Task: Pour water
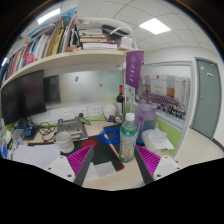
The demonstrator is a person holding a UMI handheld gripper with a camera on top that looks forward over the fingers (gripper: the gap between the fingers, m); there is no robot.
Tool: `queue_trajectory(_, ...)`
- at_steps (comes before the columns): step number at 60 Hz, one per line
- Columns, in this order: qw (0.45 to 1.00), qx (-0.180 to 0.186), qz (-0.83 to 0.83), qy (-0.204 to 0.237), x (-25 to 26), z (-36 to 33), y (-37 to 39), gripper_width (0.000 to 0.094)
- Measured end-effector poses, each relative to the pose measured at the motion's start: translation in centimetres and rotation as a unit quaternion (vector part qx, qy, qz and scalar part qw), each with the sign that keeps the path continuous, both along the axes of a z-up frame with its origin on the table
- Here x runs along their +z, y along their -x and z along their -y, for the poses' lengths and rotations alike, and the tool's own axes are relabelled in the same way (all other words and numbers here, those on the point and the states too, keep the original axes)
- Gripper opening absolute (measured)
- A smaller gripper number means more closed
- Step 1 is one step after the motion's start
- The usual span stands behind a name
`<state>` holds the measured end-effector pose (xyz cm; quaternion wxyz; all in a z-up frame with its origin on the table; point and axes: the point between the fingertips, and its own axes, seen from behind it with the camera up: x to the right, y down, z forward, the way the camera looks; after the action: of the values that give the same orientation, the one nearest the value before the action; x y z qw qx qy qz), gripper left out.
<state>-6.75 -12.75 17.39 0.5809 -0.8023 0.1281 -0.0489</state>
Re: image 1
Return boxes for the white paper sheets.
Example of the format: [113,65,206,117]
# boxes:
[11,143,62,169]

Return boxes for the black computer monitor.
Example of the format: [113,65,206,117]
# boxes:
[0,69,48,127]

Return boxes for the white lidded jar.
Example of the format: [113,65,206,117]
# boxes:
[103,103,118,120]

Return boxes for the large purple water jug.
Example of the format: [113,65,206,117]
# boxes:
[134,100,158,146]

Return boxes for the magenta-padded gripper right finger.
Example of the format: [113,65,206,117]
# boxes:
[133,144,183,185]

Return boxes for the black red-edged desk mat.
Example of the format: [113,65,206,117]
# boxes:
[28,124,126,173]

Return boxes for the long ceiling light panel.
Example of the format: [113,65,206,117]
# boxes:
[36,7,62,26]

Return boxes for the purple hanging banner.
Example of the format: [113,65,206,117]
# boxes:
[125,50,145,90]

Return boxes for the dark wine bottle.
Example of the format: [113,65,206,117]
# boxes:
[115,84,126,116]

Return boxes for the grey sheet on mat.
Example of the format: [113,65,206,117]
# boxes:
[84,161,118,181]

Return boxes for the tangled black cables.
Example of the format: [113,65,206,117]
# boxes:
[28,116,59,143]

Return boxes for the white tissue pack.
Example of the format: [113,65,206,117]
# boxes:
[141,127,175,155]

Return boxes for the grey metal laptop stand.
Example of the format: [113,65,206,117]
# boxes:
[55,116,90,142]

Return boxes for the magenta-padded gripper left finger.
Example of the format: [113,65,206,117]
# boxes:
[44,144,96,187]

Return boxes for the small blue device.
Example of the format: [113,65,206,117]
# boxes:
[21,125,37,139]

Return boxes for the square ceiling light panel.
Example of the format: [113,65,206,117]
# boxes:
[138,17,172,36]

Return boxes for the grey-green door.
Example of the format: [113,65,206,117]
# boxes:
[191,57,223,140]

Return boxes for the large group photo poster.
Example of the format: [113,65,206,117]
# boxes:
[138,73,192,122]

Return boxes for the white patterned paper cup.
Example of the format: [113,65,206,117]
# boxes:
[54,130,75,154]

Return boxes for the coiled blue cable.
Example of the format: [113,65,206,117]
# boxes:
[98,128,122,145]

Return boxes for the green-labelled clear drink bottle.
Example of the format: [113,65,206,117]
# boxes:
[118,112,139,163]

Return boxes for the white wall power outlet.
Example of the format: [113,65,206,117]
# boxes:
[75,106,88,118]
[62,109,74,121]
[90,105,103,117]

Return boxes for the flat round red coaster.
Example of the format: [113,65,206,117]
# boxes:
[80,139,98,150]

